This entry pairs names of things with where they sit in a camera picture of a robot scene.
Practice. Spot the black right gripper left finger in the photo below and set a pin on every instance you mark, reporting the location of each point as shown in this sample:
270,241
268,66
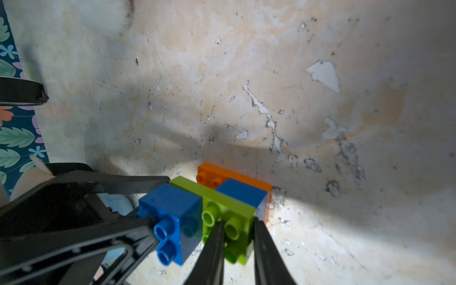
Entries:
209,268

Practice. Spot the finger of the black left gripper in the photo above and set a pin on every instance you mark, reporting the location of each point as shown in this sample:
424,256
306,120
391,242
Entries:
103,254
61,202

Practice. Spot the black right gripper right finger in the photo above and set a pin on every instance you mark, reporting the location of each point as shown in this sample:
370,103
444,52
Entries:
268,264

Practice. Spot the green lego brick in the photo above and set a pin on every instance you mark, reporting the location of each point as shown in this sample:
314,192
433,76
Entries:
237,216

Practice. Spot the small blue lego brick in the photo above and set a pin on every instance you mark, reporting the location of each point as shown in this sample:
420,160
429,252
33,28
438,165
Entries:
178,224
247,194

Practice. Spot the orange lego brick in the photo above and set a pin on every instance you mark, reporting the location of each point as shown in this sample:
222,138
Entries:
212,176

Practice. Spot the white teddy bear pink shirt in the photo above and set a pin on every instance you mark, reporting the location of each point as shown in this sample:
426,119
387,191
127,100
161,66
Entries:
108,17

